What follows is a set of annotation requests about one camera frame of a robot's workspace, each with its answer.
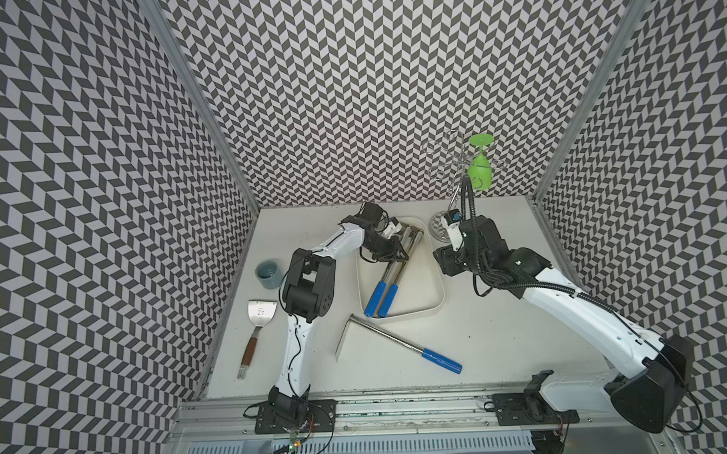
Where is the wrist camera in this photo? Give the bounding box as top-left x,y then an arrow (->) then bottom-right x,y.
358,202 -> 402,238
441,209 -> 464,251

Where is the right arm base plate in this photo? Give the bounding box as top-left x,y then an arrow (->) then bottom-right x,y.
491,393 -> 581,426

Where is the cream storage box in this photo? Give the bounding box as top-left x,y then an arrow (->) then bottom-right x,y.
354,216 -> 446,324

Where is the aluminium front rail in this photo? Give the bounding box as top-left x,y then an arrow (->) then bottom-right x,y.
168,383 -> 627,444

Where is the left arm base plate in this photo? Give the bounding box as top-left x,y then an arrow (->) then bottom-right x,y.
254,399 -> 338,435

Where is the grey-blue cup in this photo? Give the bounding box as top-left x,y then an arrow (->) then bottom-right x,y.
255,259 -> 284,290

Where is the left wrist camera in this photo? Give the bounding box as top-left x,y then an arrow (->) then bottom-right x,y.
358,202 -> 402,238

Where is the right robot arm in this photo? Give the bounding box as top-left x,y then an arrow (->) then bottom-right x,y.
434,209 -> 694,434

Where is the metal spatula wooden handle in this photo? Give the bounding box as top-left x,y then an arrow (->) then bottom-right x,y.
236,300 -> 278,380

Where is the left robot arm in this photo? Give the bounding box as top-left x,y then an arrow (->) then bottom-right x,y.
267,217 -> 409,426

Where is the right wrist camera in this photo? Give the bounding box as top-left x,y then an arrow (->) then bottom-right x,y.
441,209 -> 464,251

